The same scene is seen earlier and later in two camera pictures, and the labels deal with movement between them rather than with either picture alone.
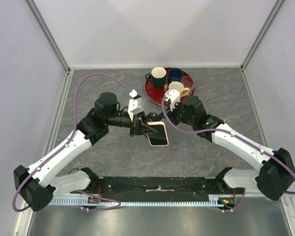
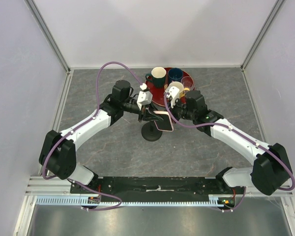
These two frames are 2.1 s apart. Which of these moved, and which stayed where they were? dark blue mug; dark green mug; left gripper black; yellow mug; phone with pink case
Moved: phone with pink case; left gripper black
Stayed: yellow mug; dark blue mug; dark green mug
